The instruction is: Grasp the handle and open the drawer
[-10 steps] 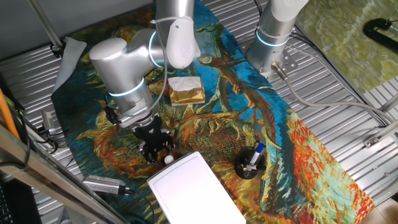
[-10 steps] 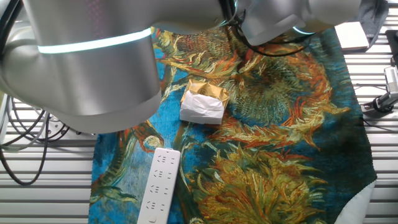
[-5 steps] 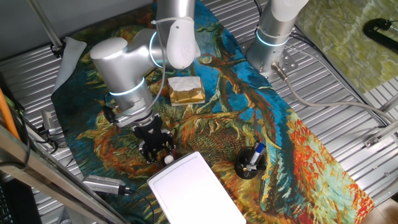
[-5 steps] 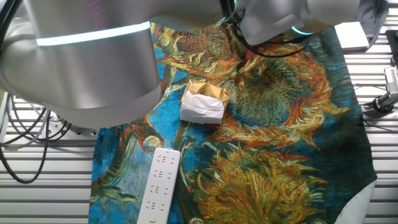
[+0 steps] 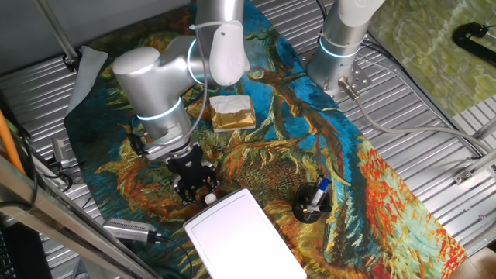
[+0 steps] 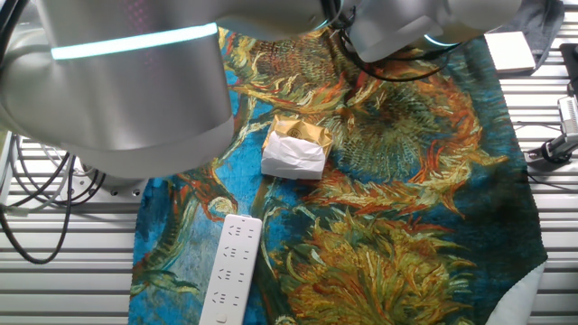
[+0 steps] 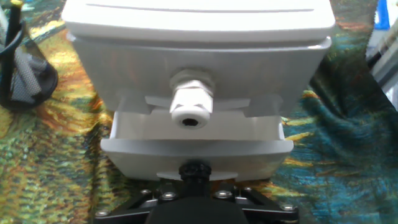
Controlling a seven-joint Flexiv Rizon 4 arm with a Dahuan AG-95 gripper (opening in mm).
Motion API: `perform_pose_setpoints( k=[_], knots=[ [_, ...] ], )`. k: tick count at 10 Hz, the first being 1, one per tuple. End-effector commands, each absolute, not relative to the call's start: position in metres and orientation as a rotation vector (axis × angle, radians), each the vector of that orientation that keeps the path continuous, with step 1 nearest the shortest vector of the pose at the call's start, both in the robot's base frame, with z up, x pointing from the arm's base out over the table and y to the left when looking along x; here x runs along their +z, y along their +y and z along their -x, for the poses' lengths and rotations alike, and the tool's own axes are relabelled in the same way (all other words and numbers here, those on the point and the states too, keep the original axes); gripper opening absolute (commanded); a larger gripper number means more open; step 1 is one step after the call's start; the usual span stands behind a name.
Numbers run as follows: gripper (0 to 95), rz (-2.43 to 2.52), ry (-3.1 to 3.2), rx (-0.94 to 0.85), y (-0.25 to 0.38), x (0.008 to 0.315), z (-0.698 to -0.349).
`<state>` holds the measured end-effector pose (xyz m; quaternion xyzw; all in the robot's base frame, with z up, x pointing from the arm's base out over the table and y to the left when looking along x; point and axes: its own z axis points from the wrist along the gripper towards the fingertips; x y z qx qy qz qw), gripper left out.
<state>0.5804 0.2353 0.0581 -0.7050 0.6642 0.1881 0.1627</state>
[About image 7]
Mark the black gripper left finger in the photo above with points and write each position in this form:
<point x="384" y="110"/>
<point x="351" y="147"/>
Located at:
<point x="158" y="196"/>

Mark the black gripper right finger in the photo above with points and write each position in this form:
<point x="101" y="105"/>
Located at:
<point x="239" y="196"/>

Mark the white drawer knob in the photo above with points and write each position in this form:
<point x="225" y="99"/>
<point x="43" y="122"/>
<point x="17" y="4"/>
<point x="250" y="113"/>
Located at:
<point x="191" y="109"/>

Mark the sunflower painting cloth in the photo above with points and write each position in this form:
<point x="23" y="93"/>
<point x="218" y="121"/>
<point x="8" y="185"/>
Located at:
<point x="46" y="161"/>

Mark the black mesh pen holder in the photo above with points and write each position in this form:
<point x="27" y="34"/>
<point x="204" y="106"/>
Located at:
<point x="46" y="84"/>

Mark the black pen with gold tip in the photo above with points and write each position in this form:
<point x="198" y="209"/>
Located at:
<point x="14" y="31"/>

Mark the white and blue carton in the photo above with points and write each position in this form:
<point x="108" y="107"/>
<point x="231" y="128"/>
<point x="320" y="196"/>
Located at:
<point x="382" y="15"/>

